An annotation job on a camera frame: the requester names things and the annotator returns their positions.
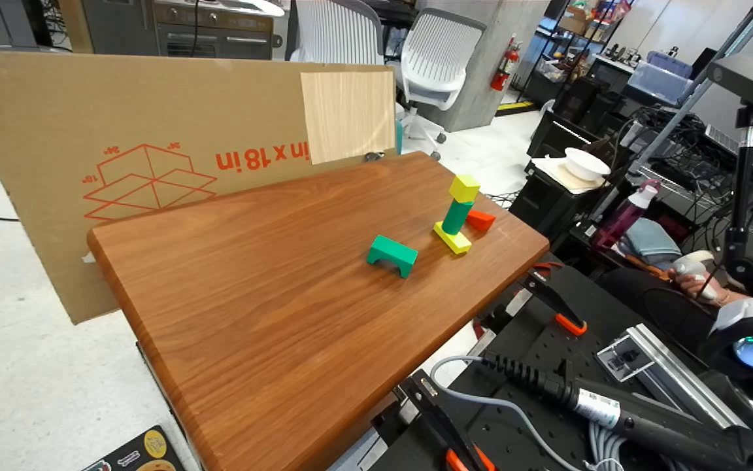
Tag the green bridge block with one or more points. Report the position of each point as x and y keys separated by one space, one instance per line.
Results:
x=390 y=253

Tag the yellow flat block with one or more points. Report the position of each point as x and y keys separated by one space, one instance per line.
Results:
x=457 y=245

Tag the green cylinder block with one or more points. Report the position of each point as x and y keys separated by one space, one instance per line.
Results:
x=457 y=215

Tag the yellow cube block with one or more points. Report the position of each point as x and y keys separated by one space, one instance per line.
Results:
x=465 y=190

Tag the orange block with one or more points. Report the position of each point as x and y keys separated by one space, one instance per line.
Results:
x=482 y=224

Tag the teal round bin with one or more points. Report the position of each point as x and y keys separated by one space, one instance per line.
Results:
x=403 y=131

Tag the black perforated breadboard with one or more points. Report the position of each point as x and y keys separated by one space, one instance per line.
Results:
x=524 y=349

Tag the white office chair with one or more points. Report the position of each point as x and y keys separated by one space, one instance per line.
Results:
x=439 y=55

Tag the red fire extinguisher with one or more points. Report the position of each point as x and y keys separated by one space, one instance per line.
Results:
x=505 y=66

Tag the white bowl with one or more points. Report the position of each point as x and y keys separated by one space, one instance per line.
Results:
x=586 y=164

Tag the pink bottle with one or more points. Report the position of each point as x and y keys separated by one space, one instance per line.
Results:
x=620 y=224

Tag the teal folded cloth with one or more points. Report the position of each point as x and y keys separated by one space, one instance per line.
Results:
x=652 y=240

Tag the flat cardboard box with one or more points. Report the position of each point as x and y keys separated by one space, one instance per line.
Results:
x=90 y=121

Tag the black printed box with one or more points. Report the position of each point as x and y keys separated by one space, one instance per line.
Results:
x=145 y=449

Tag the blue storage bin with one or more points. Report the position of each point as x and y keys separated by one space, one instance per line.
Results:
x=661 y=79

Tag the aluminium rail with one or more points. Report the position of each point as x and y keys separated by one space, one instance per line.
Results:
x=667 y=367

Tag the black camera stand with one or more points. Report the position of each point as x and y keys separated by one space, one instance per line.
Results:
x=743 y=185

